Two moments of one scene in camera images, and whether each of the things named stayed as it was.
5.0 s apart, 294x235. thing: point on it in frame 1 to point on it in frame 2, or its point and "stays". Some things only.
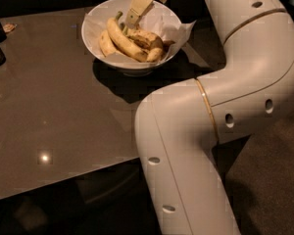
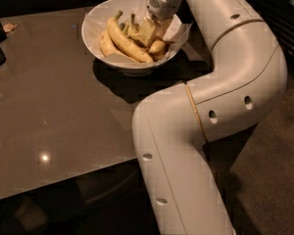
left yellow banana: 106,42 stays
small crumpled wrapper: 8,27 stays
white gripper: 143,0 to 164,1
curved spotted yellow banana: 149,41 stays
